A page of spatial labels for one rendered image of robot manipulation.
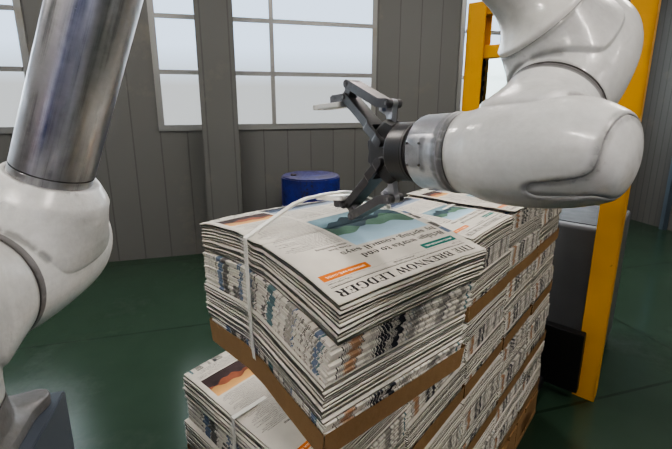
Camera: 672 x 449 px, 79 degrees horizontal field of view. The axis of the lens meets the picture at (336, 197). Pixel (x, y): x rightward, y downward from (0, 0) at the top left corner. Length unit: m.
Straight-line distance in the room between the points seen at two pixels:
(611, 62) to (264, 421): 0.73
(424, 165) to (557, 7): 0.20
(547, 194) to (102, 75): 0.52
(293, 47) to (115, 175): 1.90
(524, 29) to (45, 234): 0.60
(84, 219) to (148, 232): 3.41
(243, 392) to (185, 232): 3.19
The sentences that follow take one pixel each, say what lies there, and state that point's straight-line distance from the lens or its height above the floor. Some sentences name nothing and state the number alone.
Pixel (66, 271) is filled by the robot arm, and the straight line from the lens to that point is 0.65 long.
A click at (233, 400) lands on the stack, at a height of 0.83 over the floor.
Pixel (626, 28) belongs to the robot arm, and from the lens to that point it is 0.54.
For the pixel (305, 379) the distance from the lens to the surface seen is 0.55.
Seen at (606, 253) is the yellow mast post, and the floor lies 0.73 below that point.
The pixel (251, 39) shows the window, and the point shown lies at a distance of 3.84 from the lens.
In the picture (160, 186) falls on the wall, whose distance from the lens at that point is 3.92.
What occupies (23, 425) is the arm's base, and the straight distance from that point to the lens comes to 0.64.
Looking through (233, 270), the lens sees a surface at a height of 1.12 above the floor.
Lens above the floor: 1.37
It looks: 13 degrees down
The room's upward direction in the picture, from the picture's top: straight up
